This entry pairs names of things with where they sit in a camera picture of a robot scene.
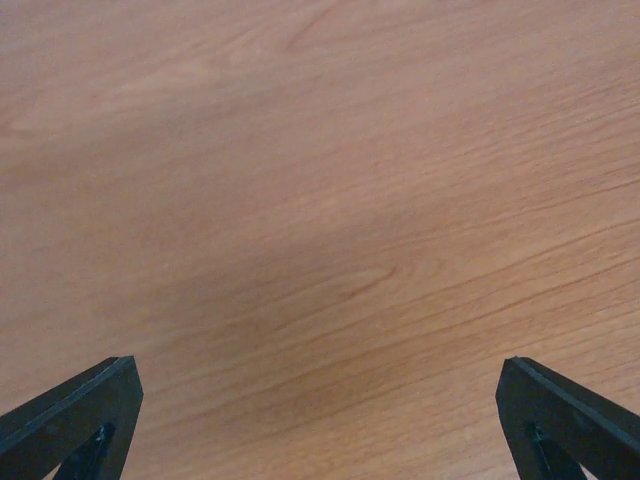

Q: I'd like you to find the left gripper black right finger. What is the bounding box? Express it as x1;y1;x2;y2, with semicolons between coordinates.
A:
495;357;639;479

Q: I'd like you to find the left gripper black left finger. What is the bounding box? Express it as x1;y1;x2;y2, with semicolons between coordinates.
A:
1;356;144;479

